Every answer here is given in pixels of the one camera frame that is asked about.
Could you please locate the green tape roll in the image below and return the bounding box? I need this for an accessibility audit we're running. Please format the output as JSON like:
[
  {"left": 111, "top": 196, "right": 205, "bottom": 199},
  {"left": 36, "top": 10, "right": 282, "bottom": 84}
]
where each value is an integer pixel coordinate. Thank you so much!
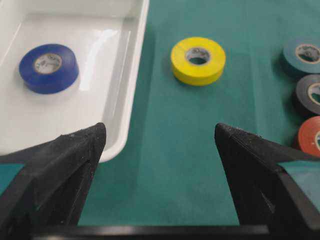
[{"left": 282, "top": 36, "right": 320, "bottom": 76}]

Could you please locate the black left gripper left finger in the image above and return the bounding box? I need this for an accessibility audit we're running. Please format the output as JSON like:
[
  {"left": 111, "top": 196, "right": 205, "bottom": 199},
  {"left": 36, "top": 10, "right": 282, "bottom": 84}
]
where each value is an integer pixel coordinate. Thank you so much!
[{"left": 0, "top": 122, "right": 107, "bottom": 240}]

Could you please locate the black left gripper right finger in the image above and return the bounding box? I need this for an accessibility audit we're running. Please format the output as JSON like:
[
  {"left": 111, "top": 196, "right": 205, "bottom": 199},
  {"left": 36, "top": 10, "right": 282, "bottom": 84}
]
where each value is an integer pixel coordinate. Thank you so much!
[{"left": 214, "top": 123, "right": 320, "bottom": 240}]

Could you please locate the red tape roll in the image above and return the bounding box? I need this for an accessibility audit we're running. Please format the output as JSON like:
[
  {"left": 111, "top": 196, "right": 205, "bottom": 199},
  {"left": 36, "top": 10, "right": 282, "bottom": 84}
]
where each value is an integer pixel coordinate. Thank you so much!
[{"left": 293, "top": 116, "right": 320, "bottom": 157}]

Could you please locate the blue tape roll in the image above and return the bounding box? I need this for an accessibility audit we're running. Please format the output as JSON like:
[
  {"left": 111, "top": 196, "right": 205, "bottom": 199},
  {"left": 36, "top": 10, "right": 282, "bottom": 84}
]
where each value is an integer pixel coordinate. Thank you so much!
[{"left": 18, "top": 43, "right": 79, "bottom": 94}]

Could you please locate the white plastic case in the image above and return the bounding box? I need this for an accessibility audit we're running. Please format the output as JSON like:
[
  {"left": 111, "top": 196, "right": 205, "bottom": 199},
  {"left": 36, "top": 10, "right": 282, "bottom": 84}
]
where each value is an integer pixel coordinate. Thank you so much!
[{"left": 0, "top": 0, "right": 150, "bottom": 162}]

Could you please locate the black tape roll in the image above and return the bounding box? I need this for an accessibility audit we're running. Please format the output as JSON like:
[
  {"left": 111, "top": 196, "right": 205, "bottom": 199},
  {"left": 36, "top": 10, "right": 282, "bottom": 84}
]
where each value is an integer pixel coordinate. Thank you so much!
[{"left": 294, "top": 74, "right": 320, "bottom": 116}]

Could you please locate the yellow tape roll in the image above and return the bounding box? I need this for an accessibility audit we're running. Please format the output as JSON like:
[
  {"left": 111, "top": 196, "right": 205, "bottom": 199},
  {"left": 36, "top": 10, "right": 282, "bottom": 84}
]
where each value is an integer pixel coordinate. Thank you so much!
[{"left": 170, "top": 37, "right": 227, "bottom": 86}]

